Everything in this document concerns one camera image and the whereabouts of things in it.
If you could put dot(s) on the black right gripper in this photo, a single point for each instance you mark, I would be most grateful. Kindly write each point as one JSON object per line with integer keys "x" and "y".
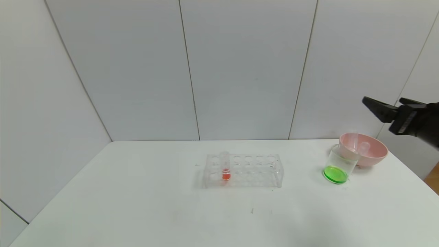
{"x": 407, "y": 119}

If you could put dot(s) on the test tube with yellow pigment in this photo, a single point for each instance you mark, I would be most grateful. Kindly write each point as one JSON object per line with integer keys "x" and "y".
{"x": 364, "y": 146}

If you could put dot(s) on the clear glass beaker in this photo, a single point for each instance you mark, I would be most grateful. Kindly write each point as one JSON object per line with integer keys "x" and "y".
{"x": 336, "y": 173}

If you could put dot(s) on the clear plastic test tube rack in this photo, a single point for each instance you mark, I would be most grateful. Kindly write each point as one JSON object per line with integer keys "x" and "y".
{"x": 247, "y": 175}

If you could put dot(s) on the test tube with red pigment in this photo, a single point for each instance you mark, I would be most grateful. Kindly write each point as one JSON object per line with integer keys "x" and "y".
{"x": 225, "y": 175}

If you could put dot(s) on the pink bowl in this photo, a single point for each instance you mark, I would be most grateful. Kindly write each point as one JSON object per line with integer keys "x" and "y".
{"x": 375, "y": 154}

